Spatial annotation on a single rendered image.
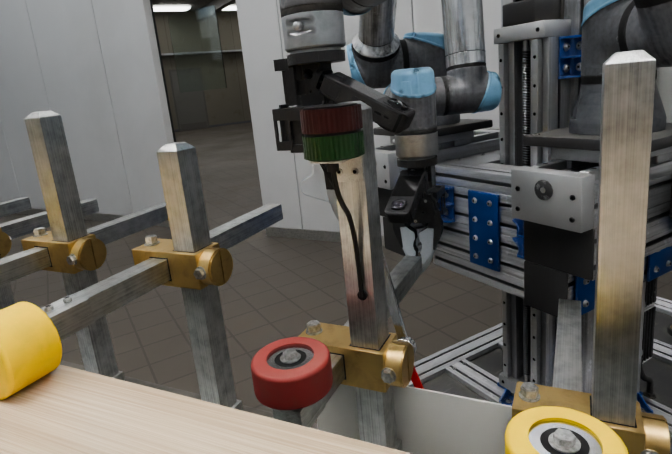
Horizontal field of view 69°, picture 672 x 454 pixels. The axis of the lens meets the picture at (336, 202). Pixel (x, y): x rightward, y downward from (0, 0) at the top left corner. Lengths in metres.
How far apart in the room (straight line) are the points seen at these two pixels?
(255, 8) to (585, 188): 3.26
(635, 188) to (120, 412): 0.48
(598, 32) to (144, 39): 4.09
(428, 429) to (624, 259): 0.32
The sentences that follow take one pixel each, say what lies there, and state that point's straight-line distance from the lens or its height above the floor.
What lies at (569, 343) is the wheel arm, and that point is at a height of 0.82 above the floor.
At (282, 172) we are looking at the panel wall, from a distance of 3.83.
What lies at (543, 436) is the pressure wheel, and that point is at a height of 0.90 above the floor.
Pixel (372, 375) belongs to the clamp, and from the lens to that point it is 0.59.
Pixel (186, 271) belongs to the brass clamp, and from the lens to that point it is 0.68.
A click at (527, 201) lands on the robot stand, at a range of 0.90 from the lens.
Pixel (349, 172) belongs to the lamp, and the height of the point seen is 1.08.
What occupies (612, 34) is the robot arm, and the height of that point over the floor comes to 1.20.
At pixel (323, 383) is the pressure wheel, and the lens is 0.50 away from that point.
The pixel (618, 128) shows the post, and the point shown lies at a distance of 0.46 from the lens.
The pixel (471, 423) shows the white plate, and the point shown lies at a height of 0.77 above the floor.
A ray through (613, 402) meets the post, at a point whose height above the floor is 0.85.
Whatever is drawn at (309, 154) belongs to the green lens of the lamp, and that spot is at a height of 1.10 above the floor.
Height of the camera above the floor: 1.17
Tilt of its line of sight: 14 degrees down
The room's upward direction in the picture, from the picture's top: 6 degrees counter-clockwise
